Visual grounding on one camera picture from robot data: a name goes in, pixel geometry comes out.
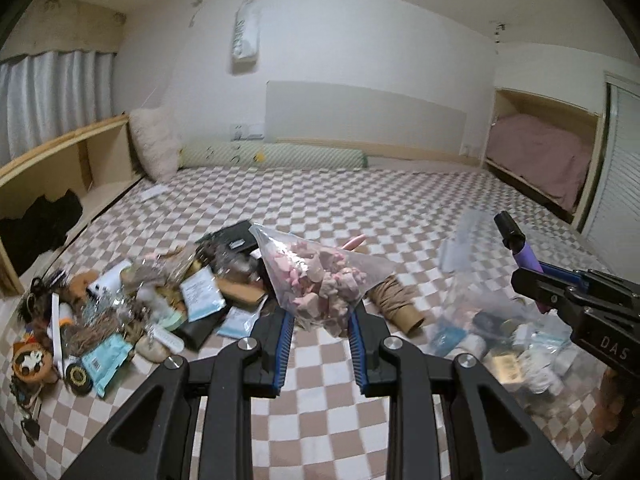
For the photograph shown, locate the brown furry piece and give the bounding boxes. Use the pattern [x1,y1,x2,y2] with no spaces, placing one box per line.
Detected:
[20,290,61,351]

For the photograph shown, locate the clear bag of brown items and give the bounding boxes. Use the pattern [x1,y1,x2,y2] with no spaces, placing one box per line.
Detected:
[200,245,261,281]

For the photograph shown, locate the round panda pouch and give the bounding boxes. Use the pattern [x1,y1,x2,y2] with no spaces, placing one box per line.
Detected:
[11,342,61,386]

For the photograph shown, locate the clear bag of twine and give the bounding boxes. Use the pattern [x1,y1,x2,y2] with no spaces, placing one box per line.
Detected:
[145,242,206,286]

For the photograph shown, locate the fluffy white pillow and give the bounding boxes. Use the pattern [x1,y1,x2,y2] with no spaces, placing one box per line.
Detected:
[128,106,182,183]

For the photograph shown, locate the black hair claw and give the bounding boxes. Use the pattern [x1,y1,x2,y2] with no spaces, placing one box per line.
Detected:
[30,270,68,293]

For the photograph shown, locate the brown round leather pouch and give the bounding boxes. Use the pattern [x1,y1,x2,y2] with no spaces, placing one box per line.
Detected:
[67,271,101,301]

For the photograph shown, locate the small beige box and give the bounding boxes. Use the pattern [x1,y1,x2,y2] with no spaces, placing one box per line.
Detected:
[490,352,523,383]

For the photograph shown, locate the brown jute cord bundle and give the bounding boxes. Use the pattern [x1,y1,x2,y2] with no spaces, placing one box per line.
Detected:
[60,317,133,358]

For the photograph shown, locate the purple tube with black cap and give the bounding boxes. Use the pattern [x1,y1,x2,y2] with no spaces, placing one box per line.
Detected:
[493,211,543,275]

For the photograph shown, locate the white cylinder case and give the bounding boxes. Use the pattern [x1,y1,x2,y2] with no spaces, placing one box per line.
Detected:
[86,260,133,296]

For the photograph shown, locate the white plush figurine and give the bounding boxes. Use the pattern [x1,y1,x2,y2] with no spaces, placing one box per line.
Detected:
[137,285,168,316]

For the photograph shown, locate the grey white curtain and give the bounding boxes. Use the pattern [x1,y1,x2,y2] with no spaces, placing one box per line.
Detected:
[0,50,115,163]

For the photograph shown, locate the cardboard tube wrapped with rope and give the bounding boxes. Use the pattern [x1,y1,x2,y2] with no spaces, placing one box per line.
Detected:
[367,275,426,335]

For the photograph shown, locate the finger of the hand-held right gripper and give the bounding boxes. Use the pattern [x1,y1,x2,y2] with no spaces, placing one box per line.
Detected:
[511,267,578,313]
[537,260,601,286]

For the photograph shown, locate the beige curtain valance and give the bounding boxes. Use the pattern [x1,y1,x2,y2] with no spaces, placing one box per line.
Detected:
[0,0,126,61]

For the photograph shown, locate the teal wet wipe packet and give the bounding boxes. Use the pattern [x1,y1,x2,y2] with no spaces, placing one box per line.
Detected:
[80,334,135,399]

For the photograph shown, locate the black folded pouch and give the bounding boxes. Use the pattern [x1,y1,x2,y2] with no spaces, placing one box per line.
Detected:
[177,305,231,352]

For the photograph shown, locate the white headboard panel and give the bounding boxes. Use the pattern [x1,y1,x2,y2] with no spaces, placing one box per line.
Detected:
[266,80,467,157]

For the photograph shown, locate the dark bead bracelet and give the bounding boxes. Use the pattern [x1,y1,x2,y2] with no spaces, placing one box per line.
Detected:
[9,375,38,418]

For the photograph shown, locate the black key fob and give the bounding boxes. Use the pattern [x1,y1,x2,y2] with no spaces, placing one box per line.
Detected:
[20,417,42,446]

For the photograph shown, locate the beige stone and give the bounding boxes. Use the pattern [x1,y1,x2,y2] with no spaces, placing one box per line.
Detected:
[135,335,171,363]

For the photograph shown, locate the black flat box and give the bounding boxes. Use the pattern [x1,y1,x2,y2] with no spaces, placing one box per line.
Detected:
[197,220,261,256]

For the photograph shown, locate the white perforated strap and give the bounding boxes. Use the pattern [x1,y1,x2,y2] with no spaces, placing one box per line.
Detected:
[149,324,185,353]

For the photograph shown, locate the wooden bed frame rail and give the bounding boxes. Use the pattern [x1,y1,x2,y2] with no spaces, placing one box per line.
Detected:
[277,139,483,166]

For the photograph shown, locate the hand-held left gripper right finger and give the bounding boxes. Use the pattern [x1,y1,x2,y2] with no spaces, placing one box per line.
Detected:
[349,304,578,480]

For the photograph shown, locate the wooden alcove frame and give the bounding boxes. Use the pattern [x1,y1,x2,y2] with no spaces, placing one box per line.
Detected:
[481,87,608,233]

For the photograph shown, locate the wooden brush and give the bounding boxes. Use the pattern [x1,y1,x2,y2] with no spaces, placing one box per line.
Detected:
[217,277,268,306]

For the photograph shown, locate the long white strip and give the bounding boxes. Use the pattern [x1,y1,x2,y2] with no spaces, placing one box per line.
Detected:
[50,292,68,378]

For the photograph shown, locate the black cloth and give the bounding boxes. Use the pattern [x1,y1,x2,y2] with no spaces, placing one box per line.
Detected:
[0,190,83,273]

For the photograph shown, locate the pink blanket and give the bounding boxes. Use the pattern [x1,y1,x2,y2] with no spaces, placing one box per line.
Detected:
[486,112,596,211]

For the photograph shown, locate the green long bolster pillow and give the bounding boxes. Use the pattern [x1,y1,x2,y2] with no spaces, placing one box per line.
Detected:
[180,142,369,170]

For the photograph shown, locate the black round tin gold pattern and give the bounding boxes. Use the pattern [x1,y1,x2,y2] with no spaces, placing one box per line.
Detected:
[64,362,95,396]

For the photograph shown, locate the hanging white tissue pack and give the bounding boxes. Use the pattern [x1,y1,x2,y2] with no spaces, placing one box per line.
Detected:
[231,0,262,63]

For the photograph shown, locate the person's right hand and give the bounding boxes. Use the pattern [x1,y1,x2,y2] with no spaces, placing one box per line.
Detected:
[599,367,626,436]

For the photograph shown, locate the wooden shelf unit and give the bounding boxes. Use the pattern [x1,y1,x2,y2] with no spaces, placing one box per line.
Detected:
[0,114,143,296]

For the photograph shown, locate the clear plastic storage container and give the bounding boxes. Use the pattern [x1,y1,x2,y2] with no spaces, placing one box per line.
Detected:
[435,210,621,421]

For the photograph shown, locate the silver tiara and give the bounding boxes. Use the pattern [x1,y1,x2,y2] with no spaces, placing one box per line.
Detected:
[75,295,146,331]

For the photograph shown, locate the blue white face mask packet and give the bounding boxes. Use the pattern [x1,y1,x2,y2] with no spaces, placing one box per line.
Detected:
[180,266,226,322]
[217,307,261,339]

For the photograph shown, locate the small white jar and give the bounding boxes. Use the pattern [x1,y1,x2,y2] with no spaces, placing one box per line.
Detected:
[460,332,488,361]

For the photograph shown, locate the checkered bed sheet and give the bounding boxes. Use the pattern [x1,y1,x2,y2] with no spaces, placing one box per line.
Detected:
[0,167,626,480]

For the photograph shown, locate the clear bag of pink candies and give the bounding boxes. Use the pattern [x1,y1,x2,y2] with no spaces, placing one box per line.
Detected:
[248,223,396,338]

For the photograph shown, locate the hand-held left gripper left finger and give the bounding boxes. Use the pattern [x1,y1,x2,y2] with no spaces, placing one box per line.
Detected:
[60,307,297,480]

